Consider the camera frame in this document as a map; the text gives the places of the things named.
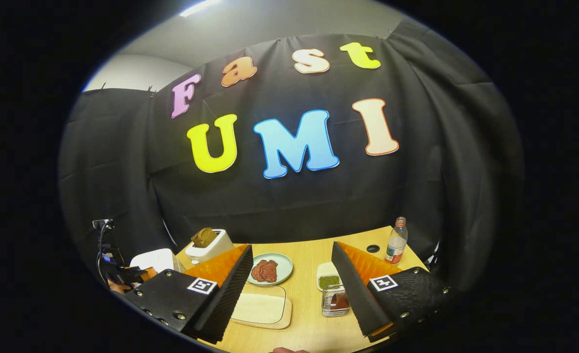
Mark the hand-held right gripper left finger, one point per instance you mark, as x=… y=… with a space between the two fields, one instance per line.
x=230 y=294

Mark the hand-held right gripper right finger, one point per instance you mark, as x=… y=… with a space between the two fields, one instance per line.
x=355 y=294

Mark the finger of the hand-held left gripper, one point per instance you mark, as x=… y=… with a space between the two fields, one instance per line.
x=149 y=274

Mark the white rice cooker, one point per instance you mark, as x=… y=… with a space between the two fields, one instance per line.
x=154 y=260

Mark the brown wooden spoon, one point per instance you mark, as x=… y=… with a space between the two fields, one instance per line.
x=340 y=300

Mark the heap of green mung beans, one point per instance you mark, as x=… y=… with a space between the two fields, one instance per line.
x=328 y=282

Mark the red meat slice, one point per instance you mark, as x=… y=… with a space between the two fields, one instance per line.
x=270 y=270
x=257 y=271

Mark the white divided dish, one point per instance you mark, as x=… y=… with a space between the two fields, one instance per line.
x=324 y=268

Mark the white toaster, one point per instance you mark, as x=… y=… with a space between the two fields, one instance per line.
x=215 y=250

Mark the clear glass dish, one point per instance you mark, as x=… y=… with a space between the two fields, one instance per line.
x=288 y=314

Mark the light green plate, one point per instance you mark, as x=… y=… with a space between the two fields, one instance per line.
x=284 y=264

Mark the brown bread slice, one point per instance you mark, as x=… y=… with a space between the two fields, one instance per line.
x=203 y=238

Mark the clear plastic water bottle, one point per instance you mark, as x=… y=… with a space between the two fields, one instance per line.
x=396 y=245

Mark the black backdrop cloth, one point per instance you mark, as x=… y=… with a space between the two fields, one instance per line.
x=294 y=206

